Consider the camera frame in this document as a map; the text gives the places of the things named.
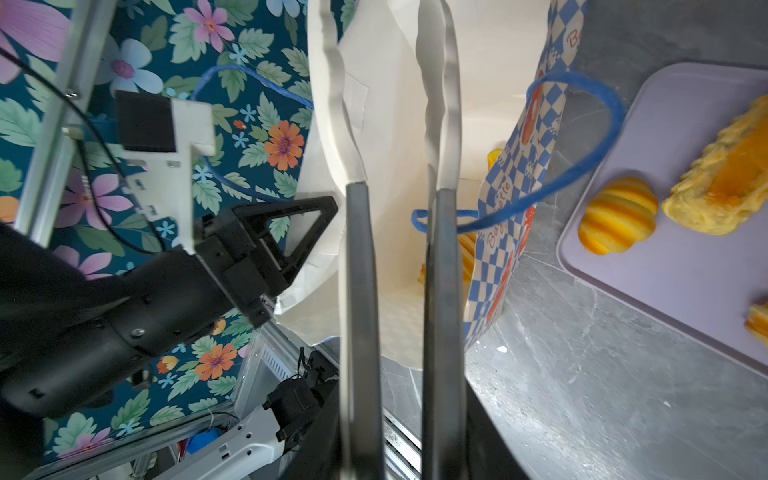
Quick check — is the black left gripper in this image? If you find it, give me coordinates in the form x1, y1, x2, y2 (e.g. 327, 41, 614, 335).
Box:
107, 196, 338, 360

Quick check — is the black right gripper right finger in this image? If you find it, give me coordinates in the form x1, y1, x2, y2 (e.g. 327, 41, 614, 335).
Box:
466, 383, 528, 480

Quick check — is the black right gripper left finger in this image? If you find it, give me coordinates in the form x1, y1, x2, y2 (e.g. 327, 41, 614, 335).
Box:
281, 388, 341, 480

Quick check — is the long narrow striped bread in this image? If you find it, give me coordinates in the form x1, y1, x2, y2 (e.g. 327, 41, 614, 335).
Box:
418, 230, 479, 301

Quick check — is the lavender plastic tray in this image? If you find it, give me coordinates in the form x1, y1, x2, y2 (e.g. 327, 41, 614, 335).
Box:
556, 62, 767, 374

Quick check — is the wide striped bread roll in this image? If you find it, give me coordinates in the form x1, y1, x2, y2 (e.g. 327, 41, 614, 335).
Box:
745, 304, 768, 347

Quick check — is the checkered paper bread bag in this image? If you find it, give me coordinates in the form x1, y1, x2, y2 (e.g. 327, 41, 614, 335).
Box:
275, 1, 586, 369

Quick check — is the long glazed pastry loaf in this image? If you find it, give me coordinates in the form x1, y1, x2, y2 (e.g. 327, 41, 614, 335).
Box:
662, 96, 767, 236

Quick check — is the yellow orange mango bread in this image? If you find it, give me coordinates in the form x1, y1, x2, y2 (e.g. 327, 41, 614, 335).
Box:
487, 148, 503, 170

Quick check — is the small round striped bun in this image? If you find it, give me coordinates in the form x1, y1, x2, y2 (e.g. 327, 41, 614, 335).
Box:
578, 177, 659, 256

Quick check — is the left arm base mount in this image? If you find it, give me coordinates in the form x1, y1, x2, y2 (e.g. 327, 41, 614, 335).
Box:
263, 349, 338, 453

